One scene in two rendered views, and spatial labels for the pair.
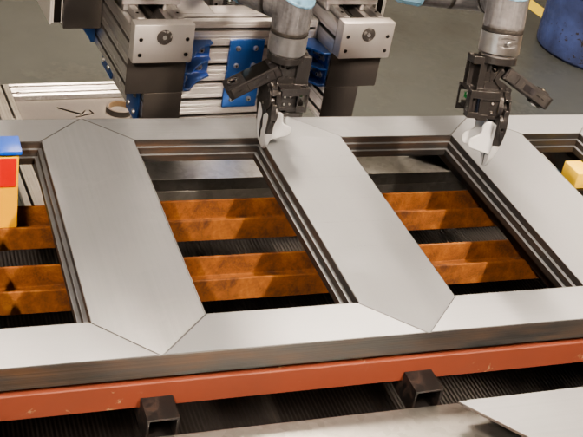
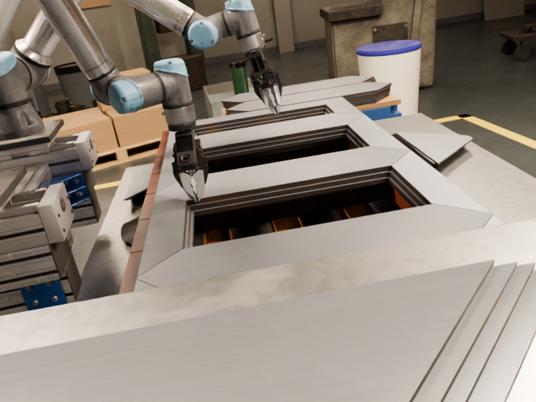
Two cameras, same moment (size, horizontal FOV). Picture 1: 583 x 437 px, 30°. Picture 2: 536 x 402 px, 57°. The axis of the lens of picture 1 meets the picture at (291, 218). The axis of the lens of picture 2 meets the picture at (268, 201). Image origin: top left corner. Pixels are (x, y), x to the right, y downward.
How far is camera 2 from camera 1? 1.87 m
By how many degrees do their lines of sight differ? 61
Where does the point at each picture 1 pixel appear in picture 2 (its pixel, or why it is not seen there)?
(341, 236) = (317, 171)
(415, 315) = (396, 153)
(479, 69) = (257, 61)
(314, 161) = (222, 183)
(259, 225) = not seen: hidden behind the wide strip
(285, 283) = not seen: hidden behind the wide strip
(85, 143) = (186, 270)
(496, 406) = (436, 155)
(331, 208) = (284, 175)
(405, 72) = not seen: outside the picture
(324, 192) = (263, 178)
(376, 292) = (378, 162)
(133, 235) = (340, 235)
